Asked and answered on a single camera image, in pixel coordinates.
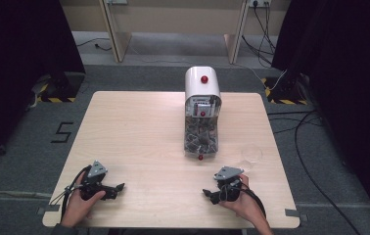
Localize black power cables bundle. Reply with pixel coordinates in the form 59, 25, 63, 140
241, 3, 277, 67

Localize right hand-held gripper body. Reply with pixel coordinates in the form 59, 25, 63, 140
213, 165, 246, 203

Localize short black floor cable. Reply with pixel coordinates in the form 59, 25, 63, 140
75, 36, 113, 52

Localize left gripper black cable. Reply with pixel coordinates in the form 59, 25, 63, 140
49, 164, 92, 220

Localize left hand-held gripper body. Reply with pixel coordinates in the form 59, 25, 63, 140
79, 160, 117, 201

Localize clear glass cup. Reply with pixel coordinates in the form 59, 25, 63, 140
239, 144, 264, 171

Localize white power strip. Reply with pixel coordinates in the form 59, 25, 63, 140
248, 0, 273, 9

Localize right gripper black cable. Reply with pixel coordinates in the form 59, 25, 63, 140
237, 180, 267, 219

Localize beige wooden frame leg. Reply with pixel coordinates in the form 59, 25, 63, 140
98, 0, 133, 64
223, 0, 252, 65

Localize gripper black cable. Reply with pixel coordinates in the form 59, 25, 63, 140
237, 180, 267, 219
49, 164, 92, 220

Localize person's left hand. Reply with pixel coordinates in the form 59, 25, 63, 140
60, 172, 107, 228

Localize white dispenser with clear bin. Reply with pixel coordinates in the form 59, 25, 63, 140
183, 66, 223, 162

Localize thin white cable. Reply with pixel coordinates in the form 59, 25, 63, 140
231, 62, 289, 92

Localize person's right hand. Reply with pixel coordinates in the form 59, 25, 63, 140
218, 173, 266, 226

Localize long black floor cable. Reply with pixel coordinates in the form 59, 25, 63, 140
266, 110, 364, 235

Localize stand base with hazard tape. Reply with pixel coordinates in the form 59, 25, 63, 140
30, 70, 86, 104
260, 75, 308, 106

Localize black curtain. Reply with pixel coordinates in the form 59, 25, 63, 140
270, 0, 370, 226
0, 0, 86, 172

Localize grey tape piece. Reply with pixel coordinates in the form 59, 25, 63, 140
35, 204, 61, 216
284, 208, 308, 223

